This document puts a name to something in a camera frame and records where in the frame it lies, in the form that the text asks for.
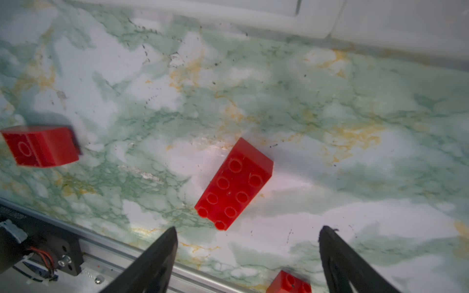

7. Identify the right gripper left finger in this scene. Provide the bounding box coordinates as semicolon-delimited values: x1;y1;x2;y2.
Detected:
102;227;178;293

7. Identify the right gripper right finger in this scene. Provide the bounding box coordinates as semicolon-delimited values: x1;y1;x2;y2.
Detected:
319;226;399;293

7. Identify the small red lego front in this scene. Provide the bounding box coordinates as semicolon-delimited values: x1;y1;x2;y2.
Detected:
266;271;312;293

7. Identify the red lego brick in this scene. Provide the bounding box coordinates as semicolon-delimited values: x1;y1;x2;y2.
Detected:
195;138;274;231
1;126;79;168

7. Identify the white three-compartment container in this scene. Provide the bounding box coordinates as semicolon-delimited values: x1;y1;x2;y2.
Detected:
91;0;469;61

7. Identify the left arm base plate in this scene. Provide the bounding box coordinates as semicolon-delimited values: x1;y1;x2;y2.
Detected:
1;205;84;277

